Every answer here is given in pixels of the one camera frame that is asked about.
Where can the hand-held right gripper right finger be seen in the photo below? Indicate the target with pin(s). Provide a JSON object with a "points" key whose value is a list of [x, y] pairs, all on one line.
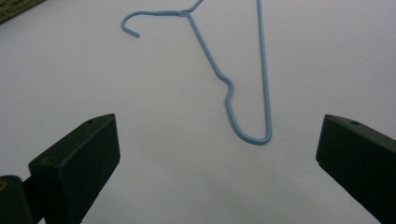
{"points": [[358, 158]]}

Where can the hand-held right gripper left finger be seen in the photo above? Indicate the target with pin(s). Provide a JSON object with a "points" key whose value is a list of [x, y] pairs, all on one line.
{"points": [[77, 165]]}

